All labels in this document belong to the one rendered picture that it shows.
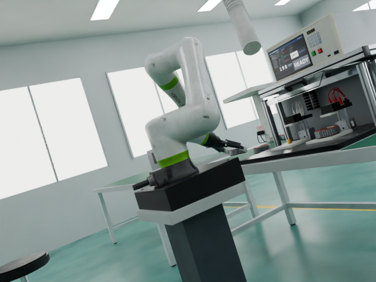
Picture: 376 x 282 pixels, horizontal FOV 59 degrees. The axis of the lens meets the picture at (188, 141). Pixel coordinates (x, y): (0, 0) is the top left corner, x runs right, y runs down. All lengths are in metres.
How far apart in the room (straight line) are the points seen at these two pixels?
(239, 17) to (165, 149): 2.17
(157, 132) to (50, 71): 5.01
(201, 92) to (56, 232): 4.80
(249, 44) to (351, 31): 1.34
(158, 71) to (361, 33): 1.01
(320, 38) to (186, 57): 0.69
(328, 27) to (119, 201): 4.89
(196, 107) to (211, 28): 6.62
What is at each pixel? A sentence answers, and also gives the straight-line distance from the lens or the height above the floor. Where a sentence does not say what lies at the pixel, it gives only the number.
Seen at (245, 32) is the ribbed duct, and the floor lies 1.72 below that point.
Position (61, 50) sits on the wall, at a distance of 6.33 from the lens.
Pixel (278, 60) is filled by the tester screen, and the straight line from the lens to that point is 1.97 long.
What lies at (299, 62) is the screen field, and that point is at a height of 1.17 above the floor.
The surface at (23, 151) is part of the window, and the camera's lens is 5.81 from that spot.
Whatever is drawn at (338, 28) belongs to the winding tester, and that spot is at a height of 1.24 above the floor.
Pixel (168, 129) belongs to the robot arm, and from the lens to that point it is 1.23.
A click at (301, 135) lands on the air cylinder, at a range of 1.95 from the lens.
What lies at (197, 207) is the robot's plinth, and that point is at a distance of 1.16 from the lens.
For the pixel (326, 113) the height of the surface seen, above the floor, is 0.88.
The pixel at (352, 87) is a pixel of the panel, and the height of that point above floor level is 0.96.
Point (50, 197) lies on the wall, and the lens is 5.79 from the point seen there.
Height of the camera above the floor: 0.95
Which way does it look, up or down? level
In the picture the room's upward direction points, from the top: 18 degrees counter-clockwise
